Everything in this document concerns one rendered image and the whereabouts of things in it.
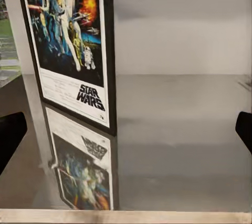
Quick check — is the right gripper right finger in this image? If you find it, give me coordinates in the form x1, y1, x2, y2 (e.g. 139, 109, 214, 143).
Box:
235, 111, 252, 154

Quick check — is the poster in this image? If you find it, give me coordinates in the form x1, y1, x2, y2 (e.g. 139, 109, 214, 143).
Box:
20, 0, 117, 137

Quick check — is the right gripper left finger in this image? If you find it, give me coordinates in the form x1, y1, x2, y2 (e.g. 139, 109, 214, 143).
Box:
0, 112, 27, 174

